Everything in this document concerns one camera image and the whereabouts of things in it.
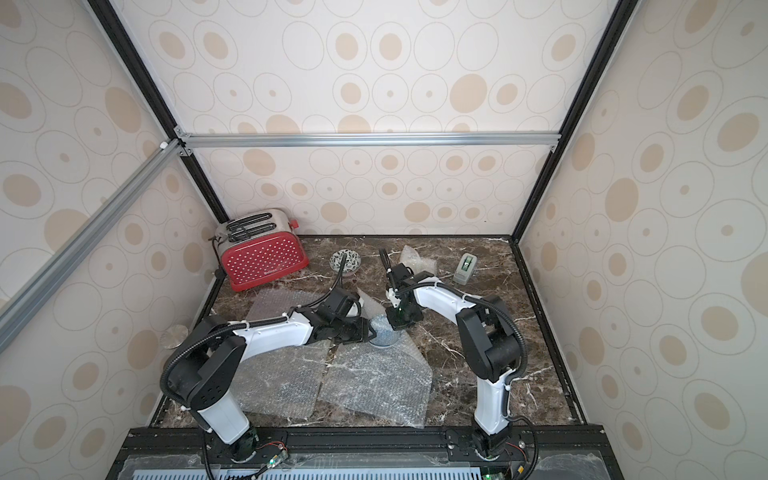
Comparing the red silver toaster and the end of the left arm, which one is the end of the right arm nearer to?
the end of the left arm

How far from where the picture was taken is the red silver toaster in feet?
3.14

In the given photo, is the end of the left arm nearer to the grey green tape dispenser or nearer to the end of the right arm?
the end of the right arm
